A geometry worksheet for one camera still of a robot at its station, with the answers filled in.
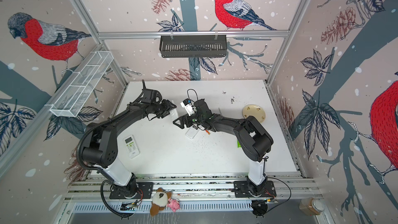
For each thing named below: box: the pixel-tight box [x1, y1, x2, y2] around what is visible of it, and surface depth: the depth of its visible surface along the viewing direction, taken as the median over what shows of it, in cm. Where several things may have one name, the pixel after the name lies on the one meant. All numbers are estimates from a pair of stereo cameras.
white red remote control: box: [185, 124, 200, 140], surface depth 94 cm
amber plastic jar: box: [298, 197, 326, 216], surface depth 64 cm
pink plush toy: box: [166, 198, 181, 213], surface depth 70 cm
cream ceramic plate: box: [242, 104, 266, 123], surface depth 106 cm
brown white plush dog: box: [150, 187, 173, 217], surface depth 70 cm
